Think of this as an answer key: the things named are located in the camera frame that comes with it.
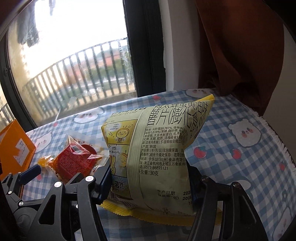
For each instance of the blue checkered bear tablecloth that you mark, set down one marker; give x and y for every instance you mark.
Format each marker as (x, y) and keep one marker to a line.
(235, 144)

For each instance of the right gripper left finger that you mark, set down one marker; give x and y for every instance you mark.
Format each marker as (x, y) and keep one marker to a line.
(72, 207)

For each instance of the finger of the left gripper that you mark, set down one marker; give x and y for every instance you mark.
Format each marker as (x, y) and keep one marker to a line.
(17, 215)

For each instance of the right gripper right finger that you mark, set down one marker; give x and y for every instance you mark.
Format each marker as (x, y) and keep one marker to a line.
(239, 218)

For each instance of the dark red right curtain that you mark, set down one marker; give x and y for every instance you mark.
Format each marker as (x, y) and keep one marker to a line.
(247, 43)

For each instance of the hanging grey cloth left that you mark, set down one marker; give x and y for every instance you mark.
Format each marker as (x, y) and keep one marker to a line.
(27, 32)

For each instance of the small yellow candy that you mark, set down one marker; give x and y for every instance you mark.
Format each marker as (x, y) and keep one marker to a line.
(43, 161)

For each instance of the balcony metal railing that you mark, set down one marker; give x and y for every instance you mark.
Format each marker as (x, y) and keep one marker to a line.
(94, 76)

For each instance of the black window frame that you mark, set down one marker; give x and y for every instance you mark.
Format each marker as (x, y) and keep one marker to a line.
(66, 27)

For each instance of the orange cardboard box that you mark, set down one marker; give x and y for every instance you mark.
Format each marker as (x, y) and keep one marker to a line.
(17, 149)

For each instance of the red sauce snack packet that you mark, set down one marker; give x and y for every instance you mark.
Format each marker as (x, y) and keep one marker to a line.
(77, 156)

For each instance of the pale yellow chips bag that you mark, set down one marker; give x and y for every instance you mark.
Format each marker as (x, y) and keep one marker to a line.
(150, 178)

